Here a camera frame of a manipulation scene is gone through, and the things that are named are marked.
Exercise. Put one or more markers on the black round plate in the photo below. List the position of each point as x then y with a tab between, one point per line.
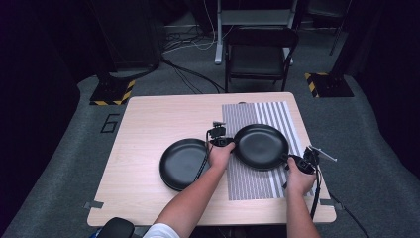
261	147
170	186
181	162

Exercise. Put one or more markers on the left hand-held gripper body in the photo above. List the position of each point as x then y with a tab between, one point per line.
218	137

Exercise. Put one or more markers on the black cabinet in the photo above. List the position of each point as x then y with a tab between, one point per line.
132	33

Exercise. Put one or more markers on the black folding chair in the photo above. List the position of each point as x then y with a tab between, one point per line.
259	56

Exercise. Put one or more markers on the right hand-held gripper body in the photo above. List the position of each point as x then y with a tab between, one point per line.
310	162

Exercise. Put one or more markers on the grey tape piece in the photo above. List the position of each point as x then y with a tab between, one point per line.
332	203
93	205

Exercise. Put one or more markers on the grey striped placemat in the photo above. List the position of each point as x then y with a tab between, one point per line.
244	185

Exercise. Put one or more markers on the black rounded armrest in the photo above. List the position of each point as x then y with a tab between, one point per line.
116	228

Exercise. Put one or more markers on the person's left hand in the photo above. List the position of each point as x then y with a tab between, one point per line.
219	157

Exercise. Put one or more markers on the person's white sleeve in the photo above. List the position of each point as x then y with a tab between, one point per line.
161	232

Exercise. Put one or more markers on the person's right hand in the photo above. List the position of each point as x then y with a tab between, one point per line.
300	183

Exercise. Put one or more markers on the black hazard-striped stand base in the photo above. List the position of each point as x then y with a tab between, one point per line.
328	86
110	92

